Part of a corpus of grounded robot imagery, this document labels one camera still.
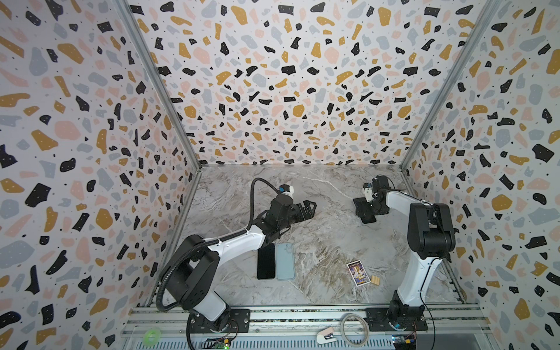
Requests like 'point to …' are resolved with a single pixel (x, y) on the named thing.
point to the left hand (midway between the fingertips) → (310, 203)
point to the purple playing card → (359, 273)
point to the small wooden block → (375, 280)
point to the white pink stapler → (326, 335)
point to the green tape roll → (152, 337)
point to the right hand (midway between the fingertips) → (365, 205)
